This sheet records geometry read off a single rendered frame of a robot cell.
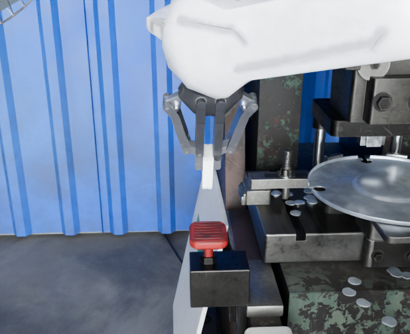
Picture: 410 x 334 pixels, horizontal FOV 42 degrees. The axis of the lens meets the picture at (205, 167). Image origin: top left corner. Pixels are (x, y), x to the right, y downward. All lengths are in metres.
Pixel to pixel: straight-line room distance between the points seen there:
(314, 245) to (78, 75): 1.42
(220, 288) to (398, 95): 0.44
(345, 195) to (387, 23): 0.60
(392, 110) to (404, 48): 0.58
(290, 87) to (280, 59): 0.78
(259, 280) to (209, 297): 0.11
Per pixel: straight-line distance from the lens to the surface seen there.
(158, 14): 0.67
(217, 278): 0.86
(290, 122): 1.22
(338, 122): 0.98
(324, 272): 0.97
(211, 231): 0.84
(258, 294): 0.91
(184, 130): 0.73
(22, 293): 2.12
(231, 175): 1.28
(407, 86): 0.96
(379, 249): 0.98
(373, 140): 1.06
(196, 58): 0.46
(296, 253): 0.98
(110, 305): 1.98
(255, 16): 0.42
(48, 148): 2.28
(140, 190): 2.30
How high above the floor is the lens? 1.17
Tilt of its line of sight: 22 degrees down
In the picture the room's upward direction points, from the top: straight up
